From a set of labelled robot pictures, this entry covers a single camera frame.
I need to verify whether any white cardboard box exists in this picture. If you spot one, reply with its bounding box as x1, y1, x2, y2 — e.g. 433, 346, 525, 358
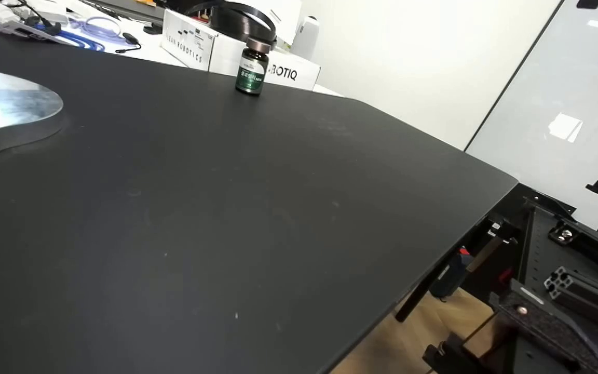
161, 9, 322, 92

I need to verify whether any black cable with plug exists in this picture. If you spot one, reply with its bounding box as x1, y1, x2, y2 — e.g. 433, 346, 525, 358
115, 32, 142, 55

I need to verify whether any coil of clear cable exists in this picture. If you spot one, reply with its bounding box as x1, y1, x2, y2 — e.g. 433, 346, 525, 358
83, 16, 124, 40

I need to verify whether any white cylindrical device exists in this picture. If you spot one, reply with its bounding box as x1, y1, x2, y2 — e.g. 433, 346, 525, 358
290, 16, 321, 61

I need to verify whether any dark glass bottle green label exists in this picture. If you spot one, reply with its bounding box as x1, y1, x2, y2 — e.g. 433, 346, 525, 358
235, 37, 273, 96

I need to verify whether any silver metal plate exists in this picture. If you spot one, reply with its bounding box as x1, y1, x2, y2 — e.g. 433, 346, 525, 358
0, 61, 65, 166

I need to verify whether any black round band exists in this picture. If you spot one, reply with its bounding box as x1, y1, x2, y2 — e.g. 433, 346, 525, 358
184, 0, 278, 46

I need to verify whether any black perforated metal frame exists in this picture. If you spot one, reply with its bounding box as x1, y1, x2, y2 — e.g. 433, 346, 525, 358
423, 183, 598, 374

